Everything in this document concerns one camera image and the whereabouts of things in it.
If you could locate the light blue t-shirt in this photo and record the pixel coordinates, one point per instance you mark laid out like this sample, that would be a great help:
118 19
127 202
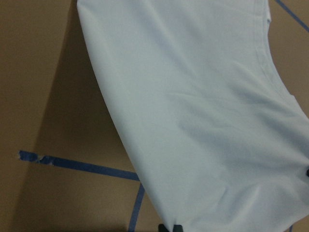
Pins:
215 137

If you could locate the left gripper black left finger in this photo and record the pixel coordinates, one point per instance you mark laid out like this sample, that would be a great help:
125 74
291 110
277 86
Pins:
162 228

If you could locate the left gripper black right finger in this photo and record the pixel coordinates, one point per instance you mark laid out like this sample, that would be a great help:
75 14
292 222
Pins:
177 228

